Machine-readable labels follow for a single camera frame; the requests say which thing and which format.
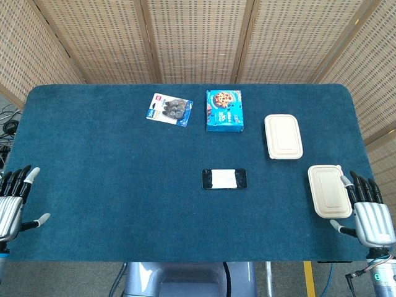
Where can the black smartphone with blue back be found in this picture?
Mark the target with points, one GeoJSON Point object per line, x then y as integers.
{"type": "Point", "coordinates": [224, 179]}

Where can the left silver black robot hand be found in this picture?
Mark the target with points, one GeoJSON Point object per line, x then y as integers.
{"type": "Point", "coordinates": [10, 210]}

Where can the grey robot torso base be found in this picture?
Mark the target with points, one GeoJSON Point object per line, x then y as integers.
{"type": "Point", "coordinates": [185, 280]}

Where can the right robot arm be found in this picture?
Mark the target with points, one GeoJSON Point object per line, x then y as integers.
{"type": "Point", "coordinates": [385, 275]}

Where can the blue carpet table cover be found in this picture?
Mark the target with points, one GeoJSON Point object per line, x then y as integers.
{"type": "Point", "coordinates": [123, 185]}

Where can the beige lidded food container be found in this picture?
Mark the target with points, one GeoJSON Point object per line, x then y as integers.
{"type": "Point", "coordinates": [283, 136]}

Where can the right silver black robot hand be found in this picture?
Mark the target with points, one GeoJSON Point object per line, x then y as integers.
{"type": "Point", "coordinates": [371, 221]}

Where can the beige food container lid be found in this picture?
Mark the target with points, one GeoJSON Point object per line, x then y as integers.
{"type": "Point", "coordinates": [328, 191]}

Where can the tape rolls blister pack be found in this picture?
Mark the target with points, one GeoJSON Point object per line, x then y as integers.
{"type": "Point", "coordinates": [169, 109]}

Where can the blue cookie box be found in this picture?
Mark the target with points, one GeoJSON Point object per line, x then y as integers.
{"type": "Point", "coordinates": [225, 111]}

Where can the woven bamboo folding screen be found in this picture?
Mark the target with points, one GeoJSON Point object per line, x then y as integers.
{"type": "Point", "coordinates": [198, 40]}

